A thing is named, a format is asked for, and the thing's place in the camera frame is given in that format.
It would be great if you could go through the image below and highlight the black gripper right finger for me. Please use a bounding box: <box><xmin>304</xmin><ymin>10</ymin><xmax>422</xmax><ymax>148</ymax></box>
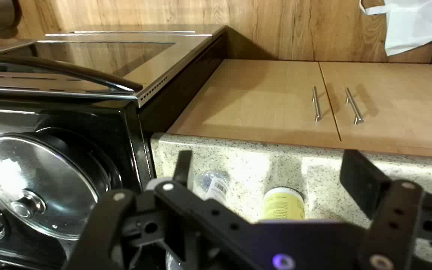
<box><xmin>340</xmin><ymin>148</ymin><xmax>432</xmax><ymax>270</ymax></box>

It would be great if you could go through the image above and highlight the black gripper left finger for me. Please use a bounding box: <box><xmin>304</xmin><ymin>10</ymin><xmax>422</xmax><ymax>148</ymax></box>
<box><xmin>65</xmin><ymin>148</ymin><xmax>259</xmax><ymax>270</ymax></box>

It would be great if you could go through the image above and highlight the clear plastic bottle blue cap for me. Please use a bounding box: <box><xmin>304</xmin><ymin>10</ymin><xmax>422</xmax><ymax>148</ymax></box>
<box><xmin>194</xmin><ymin>168</ymin><xmax>235</xmax><ymax>205</ymax></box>

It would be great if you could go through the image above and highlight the white-lidded container yellow label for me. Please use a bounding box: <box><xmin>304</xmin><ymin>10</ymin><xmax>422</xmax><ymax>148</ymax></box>
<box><xmin>260</xmin><ymin>184</ymin><xmax>308</xmax><ymax>222</ymax></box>

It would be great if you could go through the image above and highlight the glass pan lid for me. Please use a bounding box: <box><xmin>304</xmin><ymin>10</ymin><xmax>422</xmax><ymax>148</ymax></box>
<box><xmin>0</xmin><ymin>132</ymin><xmax>115</xmax><ymax>243</ymax></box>

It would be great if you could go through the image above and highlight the wooden lower cabinet door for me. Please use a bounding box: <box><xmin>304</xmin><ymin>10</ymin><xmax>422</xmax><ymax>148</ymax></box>
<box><xmin>317</xmin><ymin>60</ymin><xmax>432</xmax><ymax>162</ymax></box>
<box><xmin>167</xmin><ymin>57</ymin><xmax>344</xmax><ymax>150</ymax></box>

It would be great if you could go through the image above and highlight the black electric stove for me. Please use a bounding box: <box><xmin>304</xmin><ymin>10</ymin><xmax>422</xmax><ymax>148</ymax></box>
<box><xmin>0</xmin><ymin>22</ymin><xmax>229</xmax><ymax>270</ymax></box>

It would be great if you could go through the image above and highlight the white plastic bag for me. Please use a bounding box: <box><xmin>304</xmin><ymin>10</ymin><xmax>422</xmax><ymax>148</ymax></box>
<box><xmin>358</xmin><ymin>0</ymin><xmax>432</xmax><ymax>58</ymax></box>

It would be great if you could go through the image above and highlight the metal lower cabinet handle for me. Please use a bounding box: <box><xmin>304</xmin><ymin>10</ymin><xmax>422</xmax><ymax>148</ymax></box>
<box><xmin>344</xmin><ymin>85</ymin><xmax>367</xmax><ymax>126</ymax></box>
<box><xmin>311</xmin><ymin>84</ymin><xmax>325</xmax><ymax>123</ymax></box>

